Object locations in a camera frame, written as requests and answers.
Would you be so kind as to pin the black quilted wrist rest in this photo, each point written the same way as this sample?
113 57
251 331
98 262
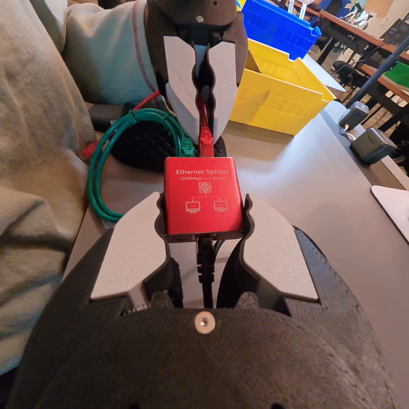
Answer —
143 147

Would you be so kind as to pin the black power adapter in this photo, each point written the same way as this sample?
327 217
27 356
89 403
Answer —
372 145

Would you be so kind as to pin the blue plastic bin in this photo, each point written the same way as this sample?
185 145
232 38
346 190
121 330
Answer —
278 28

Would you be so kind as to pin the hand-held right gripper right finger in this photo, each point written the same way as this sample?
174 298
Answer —
278 255

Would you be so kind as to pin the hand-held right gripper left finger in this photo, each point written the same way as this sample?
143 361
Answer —
134 255

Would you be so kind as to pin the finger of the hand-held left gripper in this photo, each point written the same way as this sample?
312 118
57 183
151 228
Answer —
179 80
225 83

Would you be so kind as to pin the white side table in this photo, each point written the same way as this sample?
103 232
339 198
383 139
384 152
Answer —
322 76

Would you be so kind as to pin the black tripod stand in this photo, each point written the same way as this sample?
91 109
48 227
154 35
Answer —
377 75

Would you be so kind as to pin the yellow plastic bin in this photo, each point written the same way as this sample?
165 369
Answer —
278 105

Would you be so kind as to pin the red ethernet splitter box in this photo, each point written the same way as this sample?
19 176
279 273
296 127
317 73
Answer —
204 204

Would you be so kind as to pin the green cloth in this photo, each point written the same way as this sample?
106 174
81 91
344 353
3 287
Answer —
397 75

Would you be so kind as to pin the wooden-edged background table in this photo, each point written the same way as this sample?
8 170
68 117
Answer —
351 30

